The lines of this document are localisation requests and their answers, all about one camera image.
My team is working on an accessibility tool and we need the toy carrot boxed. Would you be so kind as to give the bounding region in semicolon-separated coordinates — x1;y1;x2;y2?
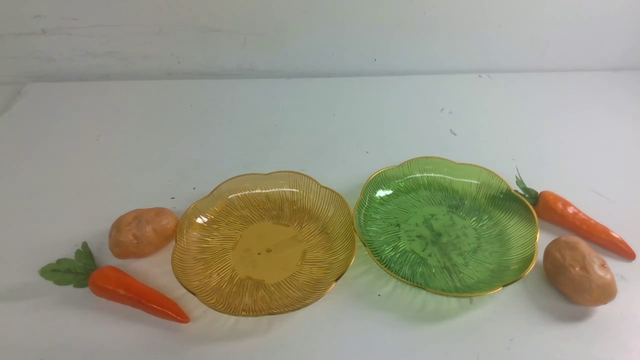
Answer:
515;170;637;261
38;241;191;324

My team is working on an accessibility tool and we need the amber ribbed plastic plate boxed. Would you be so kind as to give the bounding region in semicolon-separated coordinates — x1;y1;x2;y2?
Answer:
171;171;358;317

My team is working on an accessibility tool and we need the green ribbed plastic plate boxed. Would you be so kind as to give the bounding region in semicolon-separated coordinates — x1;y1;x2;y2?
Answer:
353;156;540;297

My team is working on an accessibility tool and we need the toy potato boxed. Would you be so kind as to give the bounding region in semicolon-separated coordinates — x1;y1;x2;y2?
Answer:
542;235;618;308
109;207;179;260

